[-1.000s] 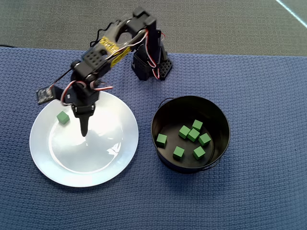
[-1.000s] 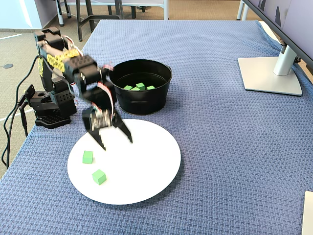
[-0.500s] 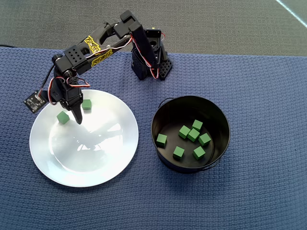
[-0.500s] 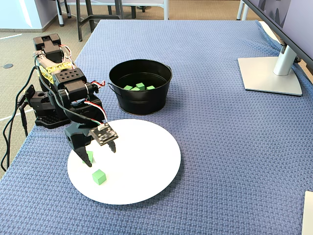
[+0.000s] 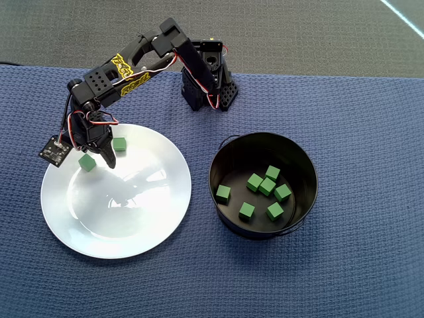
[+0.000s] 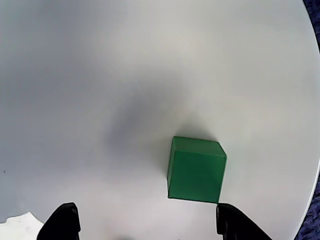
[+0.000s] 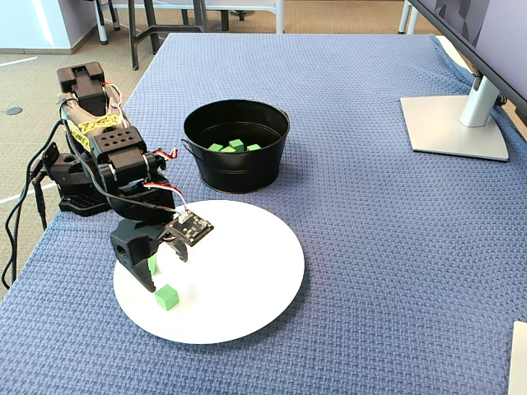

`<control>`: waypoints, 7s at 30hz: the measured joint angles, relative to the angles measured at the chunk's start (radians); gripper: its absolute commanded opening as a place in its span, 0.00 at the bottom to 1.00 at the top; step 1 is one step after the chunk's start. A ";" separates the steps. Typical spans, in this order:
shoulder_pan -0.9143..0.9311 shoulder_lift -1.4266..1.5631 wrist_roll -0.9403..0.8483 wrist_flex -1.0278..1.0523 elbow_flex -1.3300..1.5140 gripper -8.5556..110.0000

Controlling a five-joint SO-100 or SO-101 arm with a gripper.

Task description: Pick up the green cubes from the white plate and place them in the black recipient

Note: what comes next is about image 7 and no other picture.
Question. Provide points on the white flat object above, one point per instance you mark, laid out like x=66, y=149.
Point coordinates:
x=519, y=362

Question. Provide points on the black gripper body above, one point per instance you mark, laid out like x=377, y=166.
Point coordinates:
x=133, y=245

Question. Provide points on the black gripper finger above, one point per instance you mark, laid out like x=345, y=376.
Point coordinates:
x=180, y=251
x=142, y=275

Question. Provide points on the white background table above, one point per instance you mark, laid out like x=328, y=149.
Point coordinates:
x=280, y=16

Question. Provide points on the dark metal stool frame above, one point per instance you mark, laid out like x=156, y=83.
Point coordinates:
x=153, y=29

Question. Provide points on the monitor with silver stand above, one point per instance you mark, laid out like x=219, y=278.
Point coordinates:
x=453, y=136

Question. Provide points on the black metal bucket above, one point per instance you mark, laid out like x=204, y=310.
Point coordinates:
x=247, y=173

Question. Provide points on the blue woven tablecloth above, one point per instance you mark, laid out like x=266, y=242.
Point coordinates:
x=370, y=205

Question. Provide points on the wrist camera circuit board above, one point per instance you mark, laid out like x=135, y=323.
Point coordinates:
x=191, y=226

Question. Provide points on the white metal table leg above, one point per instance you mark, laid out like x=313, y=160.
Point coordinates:
x=405, y=16

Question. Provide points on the dark metal chair legs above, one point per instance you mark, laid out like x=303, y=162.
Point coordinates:
x=225, y=20

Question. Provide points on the white round plate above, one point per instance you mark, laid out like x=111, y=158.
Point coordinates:
x=230, y=288

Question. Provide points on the white leg with caster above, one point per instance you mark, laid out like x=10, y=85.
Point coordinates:
x=101, y=24

